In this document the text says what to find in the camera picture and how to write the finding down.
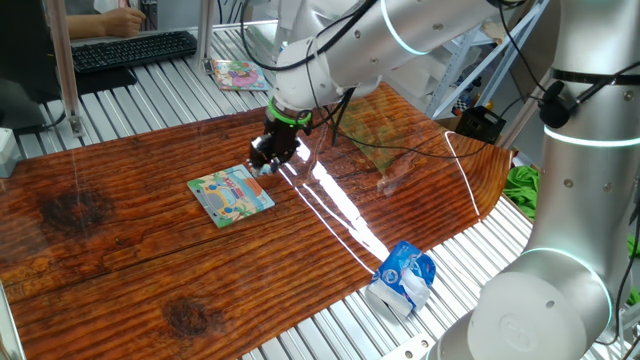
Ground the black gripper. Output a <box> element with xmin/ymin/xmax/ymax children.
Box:
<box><xmin>248</xmin><ymin>118</ymin><xmax>307</xmax><ymax>175</ymax></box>

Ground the person's bare forearm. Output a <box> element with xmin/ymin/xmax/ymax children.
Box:
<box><xmin>67</xmin><ymin>13</ymin><xmax>105</xmax><ymax>40</ymax></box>

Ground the cartoon car puzzle board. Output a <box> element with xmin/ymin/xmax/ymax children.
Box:
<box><xmin>186</xmin><ymin>163</ymin><xmax>276</xmax><ymax>229</ymax></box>

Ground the person's bare hand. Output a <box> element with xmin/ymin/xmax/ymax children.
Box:
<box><xmin>99</xmin><ymin>7</ymin><xmax>147</xmax><ymax>39</ymax></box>

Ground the colourful picture book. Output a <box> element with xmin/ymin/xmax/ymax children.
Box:
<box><xmin>211</xmin><ymin>59</ymin><xmax>274</xmax><ymax>92</ymax></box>

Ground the white cardboard box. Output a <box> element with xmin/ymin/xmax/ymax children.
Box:
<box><xmin>382</xmin><ymin>34</ymin><xmax>454</xmax><ymax>114</ymax></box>

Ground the wood grain table mat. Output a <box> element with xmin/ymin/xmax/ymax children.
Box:
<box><xmin>0</xmin><ymin>82</ymin><xmax>514</xmax><ymax>360</ymax></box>

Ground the blue tissue pack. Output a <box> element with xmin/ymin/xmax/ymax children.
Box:
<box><xmin>366</xmin><ymin>240</ymin><xmax>437</xmax><ymax>317</ymax></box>

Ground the black computer keyboard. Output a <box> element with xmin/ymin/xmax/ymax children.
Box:
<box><xmin>71</xmin><ymin>30</ymin><xmax>199</xmax><ymax>75</ymax></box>

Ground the white metal shelf rack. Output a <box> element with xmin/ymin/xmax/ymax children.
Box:
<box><xmin>424</xmin><ymin>0</ymin><xmax>551</xmax><ymax>120</ymax></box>

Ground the black box device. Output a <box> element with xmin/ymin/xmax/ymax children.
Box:
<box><xmin>454</xmin><ymin>105</ymin><xmax>507</xmax><ymax>145</ymax></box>

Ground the silver robot mounting plate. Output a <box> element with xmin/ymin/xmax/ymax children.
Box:
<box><xmin>379</xmin><ymin>333</ymin><xmax>436</xmax><ymax>360</ymax></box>

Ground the white plastic box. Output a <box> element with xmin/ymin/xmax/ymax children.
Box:
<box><xmin>0</xmin><ymin>127</ymin><xmax>24</xmax><ymax>179</ymax></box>

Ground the black computer monitor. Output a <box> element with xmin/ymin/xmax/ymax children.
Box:
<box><xmin>0</xmin><ymin>0</ymin><xmax>139</xmax><ymax>132</ymax></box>

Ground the black camera cable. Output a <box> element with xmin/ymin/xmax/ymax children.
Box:
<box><xmin>238</xmin><ymin>0</ymin><xmax>640</xmax><ymax>346</ymax></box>

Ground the aluminium frame post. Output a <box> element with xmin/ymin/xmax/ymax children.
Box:
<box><xmin>194</xmin><ymin>0</ymin><xmax>217</xmax><ymax>76</ymax></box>
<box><xmin>45</xmin><ymin>0</ymin><xmax>86</xmax><ymax>139</ymax></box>

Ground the aluminium frame beam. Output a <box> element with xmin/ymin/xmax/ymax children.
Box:
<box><xmin>499</xmin><ymin>84</ymin><xmax>551</xmax><ymax>150</ymax></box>

